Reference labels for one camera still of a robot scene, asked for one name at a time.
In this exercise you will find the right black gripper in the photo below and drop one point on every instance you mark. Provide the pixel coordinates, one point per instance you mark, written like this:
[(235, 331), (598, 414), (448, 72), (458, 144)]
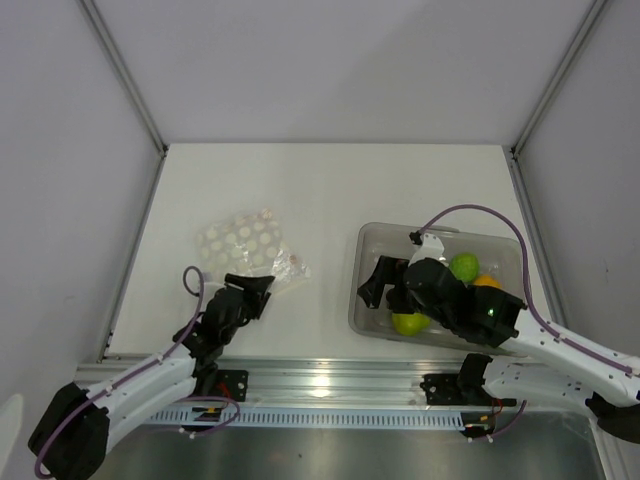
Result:
[(388, 272)]

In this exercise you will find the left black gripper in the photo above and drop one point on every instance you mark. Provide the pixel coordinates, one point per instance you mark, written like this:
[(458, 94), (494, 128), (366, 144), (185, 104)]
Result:
[(254, 292)]

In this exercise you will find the polka dot zip top bag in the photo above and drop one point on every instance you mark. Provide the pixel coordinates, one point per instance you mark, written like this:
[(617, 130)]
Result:
[(249, 244)]

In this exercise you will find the green pear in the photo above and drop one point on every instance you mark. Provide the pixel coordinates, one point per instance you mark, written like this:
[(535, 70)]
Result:
[(410, 324)]

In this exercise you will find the green bumpy lime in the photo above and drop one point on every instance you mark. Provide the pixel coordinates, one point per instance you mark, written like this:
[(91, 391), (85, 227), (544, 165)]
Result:
[(465, 267)]

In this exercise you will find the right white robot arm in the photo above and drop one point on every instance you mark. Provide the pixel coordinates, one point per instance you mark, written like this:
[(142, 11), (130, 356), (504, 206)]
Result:
[(569, 372)]

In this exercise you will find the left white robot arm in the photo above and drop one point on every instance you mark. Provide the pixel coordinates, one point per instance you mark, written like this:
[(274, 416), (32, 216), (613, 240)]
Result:
[(81, 425)]

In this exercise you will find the clear plastic food bin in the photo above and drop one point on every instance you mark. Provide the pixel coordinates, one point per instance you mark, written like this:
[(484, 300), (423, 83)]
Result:
[(498, 256)]

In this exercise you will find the orange lemon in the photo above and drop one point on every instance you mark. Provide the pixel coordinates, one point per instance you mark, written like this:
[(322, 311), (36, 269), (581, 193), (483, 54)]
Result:
[(486, 280)]

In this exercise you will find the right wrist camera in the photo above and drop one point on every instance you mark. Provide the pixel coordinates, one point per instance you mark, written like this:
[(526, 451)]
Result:
[(427, 246)]

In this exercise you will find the aluminium mounting rail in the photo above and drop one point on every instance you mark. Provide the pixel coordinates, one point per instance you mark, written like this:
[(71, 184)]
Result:
[(334, 383)]

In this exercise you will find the left black base bracket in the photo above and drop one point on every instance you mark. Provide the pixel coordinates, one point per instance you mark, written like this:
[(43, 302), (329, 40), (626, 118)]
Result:
[(225, 383)]

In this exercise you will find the black base bracket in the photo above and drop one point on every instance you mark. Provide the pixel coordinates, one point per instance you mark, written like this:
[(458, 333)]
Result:
[(441, 389), (225, 383)]

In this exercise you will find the right black base bracket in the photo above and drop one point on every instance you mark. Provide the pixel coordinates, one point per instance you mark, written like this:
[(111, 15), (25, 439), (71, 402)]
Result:
[(441, 389)]

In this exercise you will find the white slotted cable duct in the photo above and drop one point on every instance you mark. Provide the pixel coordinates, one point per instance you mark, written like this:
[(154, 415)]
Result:
[(323, 418)]

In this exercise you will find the left aluminium frame post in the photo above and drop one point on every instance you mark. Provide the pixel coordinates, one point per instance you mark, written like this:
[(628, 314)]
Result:
[(112, 53)]

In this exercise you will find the aluminium frame post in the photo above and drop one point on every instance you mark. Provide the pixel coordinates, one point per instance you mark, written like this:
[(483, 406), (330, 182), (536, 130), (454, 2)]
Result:
[(112, 53), (579, 41)]

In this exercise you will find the right aluminium frame post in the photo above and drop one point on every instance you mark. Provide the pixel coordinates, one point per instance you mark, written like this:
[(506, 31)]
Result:
[(579, 41)]

